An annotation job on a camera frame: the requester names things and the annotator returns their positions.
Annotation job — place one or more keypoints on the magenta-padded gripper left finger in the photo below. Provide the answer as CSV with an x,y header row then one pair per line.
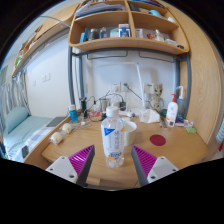
x,y
63,166

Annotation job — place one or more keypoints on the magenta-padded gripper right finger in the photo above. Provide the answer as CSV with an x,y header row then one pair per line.
x,y
161,166

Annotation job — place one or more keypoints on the clear plastic drink bottle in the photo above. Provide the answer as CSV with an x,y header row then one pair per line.
x,y
112,140

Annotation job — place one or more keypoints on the flat round red coaster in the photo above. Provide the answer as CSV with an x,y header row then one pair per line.
x,y
157,140

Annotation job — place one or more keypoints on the small white screen gadget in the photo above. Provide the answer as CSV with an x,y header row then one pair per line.
x,y
170,123

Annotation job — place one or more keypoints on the blue box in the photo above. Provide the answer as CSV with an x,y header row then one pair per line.
x,y
180,120

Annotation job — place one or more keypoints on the bed mattress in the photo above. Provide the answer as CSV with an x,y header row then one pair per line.
x,y
23,135

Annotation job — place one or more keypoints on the white tube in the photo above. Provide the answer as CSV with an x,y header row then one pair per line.
x,y
189,123

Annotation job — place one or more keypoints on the white crumpled paper bag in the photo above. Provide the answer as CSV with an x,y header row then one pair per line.
x,y
149,116

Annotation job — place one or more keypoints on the small blue tube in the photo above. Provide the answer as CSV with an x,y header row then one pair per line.
x,y
73,115

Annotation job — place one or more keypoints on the dark teal round container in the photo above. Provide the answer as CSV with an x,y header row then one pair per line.
x,y
163,112

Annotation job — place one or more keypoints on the white red pump lotion bottle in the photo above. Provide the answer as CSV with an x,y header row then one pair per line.
x,y
172,111

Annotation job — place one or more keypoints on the black electric shaver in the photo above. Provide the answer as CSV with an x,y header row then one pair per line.
x,y
83,106

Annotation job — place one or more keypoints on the blue bottle with white nozzle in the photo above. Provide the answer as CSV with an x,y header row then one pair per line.
x,y
181,103

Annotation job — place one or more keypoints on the pale green pillow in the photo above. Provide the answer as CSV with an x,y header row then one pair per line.
x,y
16,118

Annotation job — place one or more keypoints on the black charger plug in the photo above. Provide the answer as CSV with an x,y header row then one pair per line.
x,y
123,106

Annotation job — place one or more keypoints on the steel cup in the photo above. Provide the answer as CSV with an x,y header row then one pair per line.
x,y
104,104

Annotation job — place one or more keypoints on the white desk lamp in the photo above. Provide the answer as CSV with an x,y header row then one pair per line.
x,y
140,83

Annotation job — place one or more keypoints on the striped grey curtain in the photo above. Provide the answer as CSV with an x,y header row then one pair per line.
x,y
15,90

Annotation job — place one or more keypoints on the wooden shelf unit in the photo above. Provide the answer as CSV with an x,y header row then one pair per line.
x,y
126,43

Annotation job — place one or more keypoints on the white wall socket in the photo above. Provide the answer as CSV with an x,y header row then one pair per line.
x,y
148,90
116,87
127,86

